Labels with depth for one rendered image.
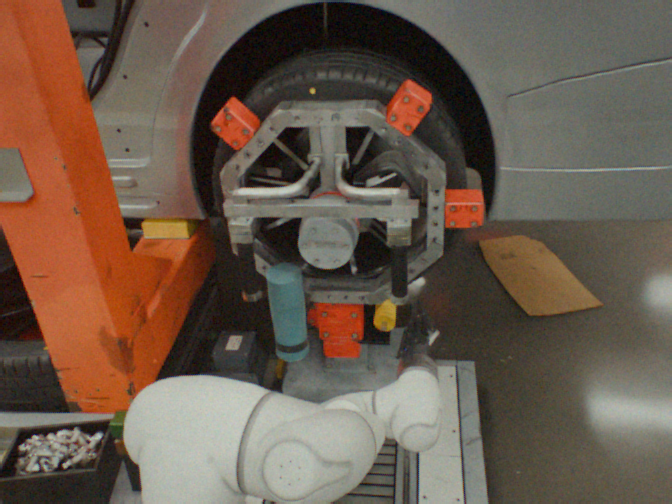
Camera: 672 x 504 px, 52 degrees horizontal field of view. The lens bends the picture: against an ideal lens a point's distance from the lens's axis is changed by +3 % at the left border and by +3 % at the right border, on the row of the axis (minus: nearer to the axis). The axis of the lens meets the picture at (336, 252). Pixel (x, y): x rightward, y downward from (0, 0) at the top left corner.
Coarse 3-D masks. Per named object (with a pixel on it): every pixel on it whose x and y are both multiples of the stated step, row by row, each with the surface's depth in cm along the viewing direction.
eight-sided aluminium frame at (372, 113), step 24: (288, 120) 152; (312, 120) 152; (336, 120) 152; (360, 120) 150; (384, 120) 150; (264, 144) 157; (408, 144) 152; (240, 168) 161; (432, 168) 155; (432, 192) 158; (432, 216) 162; (432, 240) 165; (264, 264) 175; (408, 264) 170; (312, 288) 179; (336, 288) 178; (360, 288) 177; (384, 288) 175
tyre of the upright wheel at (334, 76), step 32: (288, 64) 169; (320, 64) 160; (352, 64) 159; (384, 64) 164; (256, 96) 160; (288, 96) 158; (320, 96) 158; (352, 96) 157; (384, 96) 156; (416, 128) 159; (448, 128) 160; (224, 160) 169; (448, 160) 162; (224, 224) 180
